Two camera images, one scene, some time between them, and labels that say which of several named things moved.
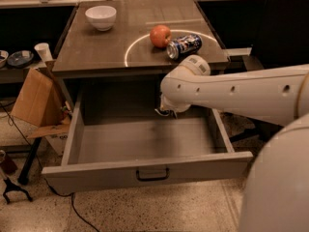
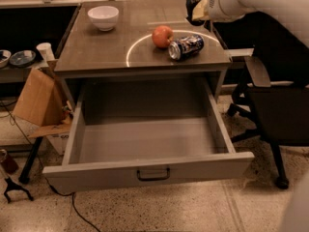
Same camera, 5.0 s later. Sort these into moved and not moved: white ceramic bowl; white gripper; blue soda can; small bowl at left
Moved: white gripper
Not moved: small bowl at left; blue soda can; white ceramic bowl
